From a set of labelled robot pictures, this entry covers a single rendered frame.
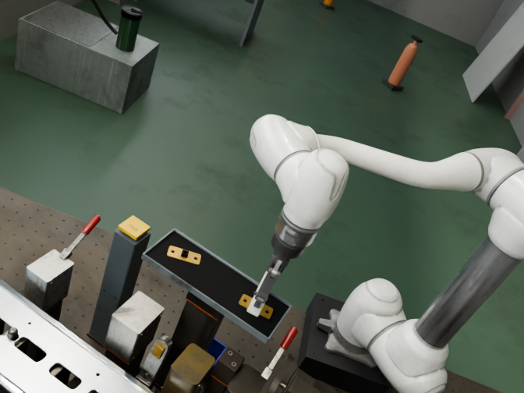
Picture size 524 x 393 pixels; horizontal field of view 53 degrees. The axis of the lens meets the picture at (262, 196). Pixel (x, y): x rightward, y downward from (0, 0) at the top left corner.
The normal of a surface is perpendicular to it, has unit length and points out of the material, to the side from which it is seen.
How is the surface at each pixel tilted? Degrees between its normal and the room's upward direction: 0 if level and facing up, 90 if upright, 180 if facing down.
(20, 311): 0
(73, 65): 90
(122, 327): 90
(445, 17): 90
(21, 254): 0
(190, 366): 0
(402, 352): 86
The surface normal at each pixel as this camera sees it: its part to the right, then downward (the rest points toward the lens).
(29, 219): 0.33, -0.75
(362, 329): -0.81, 0.11
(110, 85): -0.19, 0.54
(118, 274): -0.43, 0.41
